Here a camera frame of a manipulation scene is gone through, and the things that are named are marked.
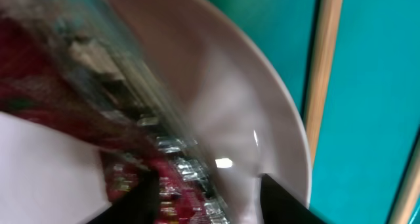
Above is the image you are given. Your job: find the white round plate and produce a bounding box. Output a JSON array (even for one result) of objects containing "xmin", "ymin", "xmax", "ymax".
[{"xmin": 1, "ymin": 0, "xmax": 312, "ymax": 223}]

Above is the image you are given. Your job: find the right wooden chopstick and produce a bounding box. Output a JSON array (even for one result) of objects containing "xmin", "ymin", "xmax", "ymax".
[{"xmin": 388, "ymin": 141, "xmax": 419, "ymax": 224}]

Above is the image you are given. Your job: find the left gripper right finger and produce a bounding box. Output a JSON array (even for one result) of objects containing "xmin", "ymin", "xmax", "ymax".
[{"xmin": 261, "ymin": 174, "xmax": 326, "ymax": 224}]

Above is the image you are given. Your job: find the teal serving tray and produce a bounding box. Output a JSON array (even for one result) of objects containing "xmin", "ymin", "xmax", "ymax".
[{"xmin": 209, "ymin": 0, "xmax": 419, "ymax": 223}]

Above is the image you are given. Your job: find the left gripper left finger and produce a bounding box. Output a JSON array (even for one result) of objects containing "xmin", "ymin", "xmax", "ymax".
[{"xmin": 87, "ymin": 171, "xmax": 159, "ymax": 224}]

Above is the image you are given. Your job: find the red snack wrapper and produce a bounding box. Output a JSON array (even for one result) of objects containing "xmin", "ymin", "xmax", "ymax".
[{"xmin": 1, "ymin": 0, "xmax": 230, "ymax": 224}]

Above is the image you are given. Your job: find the wooden chopstick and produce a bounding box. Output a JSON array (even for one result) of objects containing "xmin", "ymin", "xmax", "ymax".
[
  {"xmin": 388, "ymin": 141, "xmax": 419, "ymax": 224},
  {"xmin": 304, "ymin": 0, "xmax": 343, "ymax": 162}
]

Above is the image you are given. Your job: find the left wooden chopstick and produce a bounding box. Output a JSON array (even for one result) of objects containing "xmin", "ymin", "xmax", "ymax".
[{"xmin": 304, "ymin": 0, "xmax": 343, "ymax": 162}]

